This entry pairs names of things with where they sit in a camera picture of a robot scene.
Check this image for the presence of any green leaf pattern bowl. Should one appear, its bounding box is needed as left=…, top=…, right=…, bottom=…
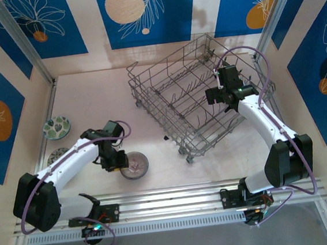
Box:
left=42, top=114, right=72, bottom=141

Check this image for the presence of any grey wire dish rack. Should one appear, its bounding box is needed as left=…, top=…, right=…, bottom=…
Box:
left=123, top=27, right=283, bottom=169

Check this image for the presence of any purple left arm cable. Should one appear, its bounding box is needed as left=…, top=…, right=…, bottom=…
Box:
left=11, top=119, right=144, bottom=245

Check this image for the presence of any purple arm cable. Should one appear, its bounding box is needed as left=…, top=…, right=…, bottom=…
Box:
left=216, top=40, right=321, bottom=230
left=11, top=119, right=144, bottom=245

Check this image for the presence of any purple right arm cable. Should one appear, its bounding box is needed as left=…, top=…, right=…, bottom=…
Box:
left=216, top=40, right=321, bottom=230

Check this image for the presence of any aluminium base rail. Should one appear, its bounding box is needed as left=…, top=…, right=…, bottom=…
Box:
left=10, top=172, right=327, bottom=235

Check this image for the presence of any blue floral wall poster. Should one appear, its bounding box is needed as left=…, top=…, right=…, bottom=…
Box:
left=267, top=0, right=327, bottom=51
left=0, top=37, right=33, bottom=186
left=280, top=0, right=327, bottom=150
left=211, top=0, right=292, bottom=39
left=95, top=0, right=200, bottom=51
left=0, top=0, right=35, bottom=83
left=0, top=0, right=89, bottom=63

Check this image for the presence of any white slotted cable duct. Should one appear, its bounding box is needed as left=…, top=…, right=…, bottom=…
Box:
left=25, top=211, right=248, bottom=245

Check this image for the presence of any aluminium frame post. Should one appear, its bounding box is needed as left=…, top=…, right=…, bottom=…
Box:
left=0, top=0, right=58, bottom=88
left=249, top=0, right=305, bottom=61

